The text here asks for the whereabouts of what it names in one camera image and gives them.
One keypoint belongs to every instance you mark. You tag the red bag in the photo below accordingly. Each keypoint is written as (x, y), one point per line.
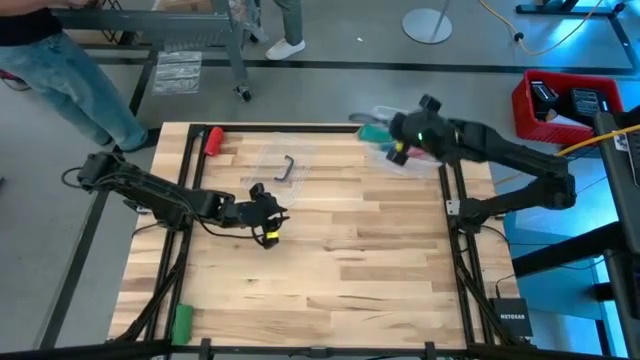
(9, 79)

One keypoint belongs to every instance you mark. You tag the clear zipper bag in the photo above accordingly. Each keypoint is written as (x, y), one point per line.
(380, 120)

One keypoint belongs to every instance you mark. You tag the black table base frame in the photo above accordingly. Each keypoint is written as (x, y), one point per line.
(622, 35)

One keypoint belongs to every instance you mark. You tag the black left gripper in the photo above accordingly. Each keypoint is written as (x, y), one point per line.
(257, 212)

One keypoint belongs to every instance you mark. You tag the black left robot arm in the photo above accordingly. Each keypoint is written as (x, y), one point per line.
(165, 197)

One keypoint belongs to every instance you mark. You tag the person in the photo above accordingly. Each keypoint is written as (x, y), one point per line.
(290, 30)
(70, 80)

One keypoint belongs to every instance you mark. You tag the black table clamp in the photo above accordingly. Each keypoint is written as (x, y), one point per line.
(430, 350)
(205, 349)

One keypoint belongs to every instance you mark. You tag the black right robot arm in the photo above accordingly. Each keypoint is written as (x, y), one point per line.
(520, 160)

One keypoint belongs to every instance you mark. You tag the black aluminium rig frame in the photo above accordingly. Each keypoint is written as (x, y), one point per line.
(300, 128)

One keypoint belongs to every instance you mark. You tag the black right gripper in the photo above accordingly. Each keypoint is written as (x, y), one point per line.
(420, 132)

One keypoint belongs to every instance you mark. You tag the grey round stand base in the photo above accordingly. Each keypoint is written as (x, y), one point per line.
(426, 26)

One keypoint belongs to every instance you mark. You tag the wooden workbench in background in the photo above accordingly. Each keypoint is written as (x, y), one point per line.
(150, 21)

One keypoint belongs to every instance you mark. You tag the red bandage roll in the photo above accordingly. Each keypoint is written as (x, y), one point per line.
(215, 141)

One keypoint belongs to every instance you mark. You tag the clear plastic floor bag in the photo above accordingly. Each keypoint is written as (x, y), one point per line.
(177, 72)

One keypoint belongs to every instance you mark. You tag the long green elastic bandage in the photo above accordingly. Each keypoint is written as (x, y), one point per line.
(375, 134)

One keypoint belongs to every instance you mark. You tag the black device in crate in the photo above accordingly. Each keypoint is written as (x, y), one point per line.
(586, 102)
(544, 95)

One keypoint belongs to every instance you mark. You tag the dark pink bandage roll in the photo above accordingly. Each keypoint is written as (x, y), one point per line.
(417, 154)

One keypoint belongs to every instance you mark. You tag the black Netgear network switch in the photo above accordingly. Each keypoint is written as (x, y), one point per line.
(511, 317)

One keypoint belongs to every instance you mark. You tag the small green bandage roll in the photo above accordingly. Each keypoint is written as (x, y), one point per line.
(182, 325)

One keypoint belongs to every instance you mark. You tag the red plastic crate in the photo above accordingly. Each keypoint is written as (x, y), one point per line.
(525, 125)

